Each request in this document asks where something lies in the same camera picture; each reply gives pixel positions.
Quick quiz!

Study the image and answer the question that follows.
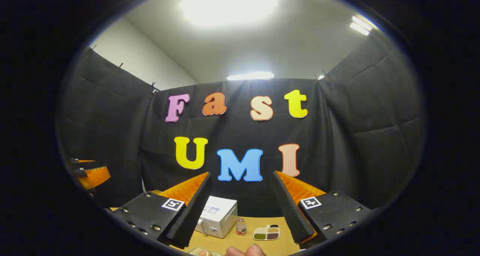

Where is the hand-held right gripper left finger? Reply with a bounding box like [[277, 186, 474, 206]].
[[112, 172, 212, 249]]

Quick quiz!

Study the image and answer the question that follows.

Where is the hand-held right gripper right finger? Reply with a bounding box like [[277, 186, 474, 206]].
[[270, 170, 372, 249]]

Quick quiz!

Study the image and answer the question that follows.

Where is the white microwave oven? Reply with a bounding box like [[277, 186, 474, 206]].
[[195, 195, 239, 238]]

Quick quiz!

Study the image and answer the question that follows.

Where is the white divided dish with beans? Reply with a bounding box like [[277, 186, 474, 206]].
[[253, 225, 281, 241]]

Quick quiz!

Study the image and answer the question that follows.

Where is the pale green square plate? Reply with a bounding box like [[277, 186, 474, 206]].
[[186, 247, 224, 256]]

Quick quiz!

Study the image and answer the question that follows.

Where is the ceiling light panel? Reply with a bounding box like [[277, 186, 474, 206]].
[[350, 15, 374, 36], [226, 72, 275, 81], [179, 0, 279, 27]]

